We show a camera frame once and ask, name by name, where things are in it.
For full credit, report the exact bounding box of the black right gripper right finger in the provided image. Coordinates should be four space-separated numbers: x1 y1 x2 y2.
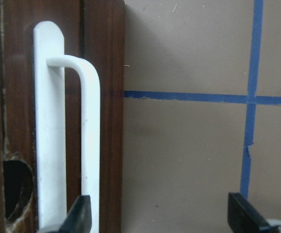
228 193 271 233

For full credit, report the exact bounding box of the white drawer handle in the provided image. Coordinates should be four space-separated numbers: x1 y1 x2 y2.
33 21 100 233

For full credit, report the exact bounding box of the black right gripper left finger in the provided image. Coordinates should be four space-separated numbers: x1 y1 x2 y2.
58 195 92 233

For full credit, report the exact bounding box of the dark brown wooden cabinet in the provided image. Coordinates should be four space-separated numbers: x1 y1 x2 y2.
0 0 125 233

